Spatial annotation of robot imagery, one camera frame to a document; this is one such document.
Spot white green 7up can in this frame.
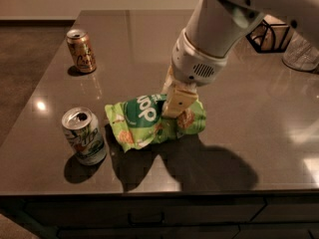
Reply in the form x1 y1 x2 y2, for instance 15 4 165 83
62 107 107 165

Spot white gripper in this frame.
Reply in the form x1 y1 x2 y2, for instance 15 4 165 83
161 30 227 119

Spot wooden blocks in basket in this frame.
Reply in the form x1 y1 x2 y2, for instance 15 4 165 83
250 15 293 53

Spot orange soda can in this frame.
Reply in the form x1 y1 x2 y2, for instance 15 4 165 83
67 29 97 74

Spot green rice chip bag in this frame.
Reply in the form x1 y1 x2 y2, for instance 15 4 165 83
105 95 206 152

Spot black wire basket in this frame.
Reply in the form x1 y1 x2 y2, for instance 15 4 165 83
245 18 293 54

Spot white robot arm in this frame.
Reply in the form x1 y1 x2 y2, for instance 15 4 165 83
162 0 319 119

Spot dark drawer with handle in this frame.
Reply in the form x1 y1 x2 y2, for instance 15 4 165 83
25 197 264 228

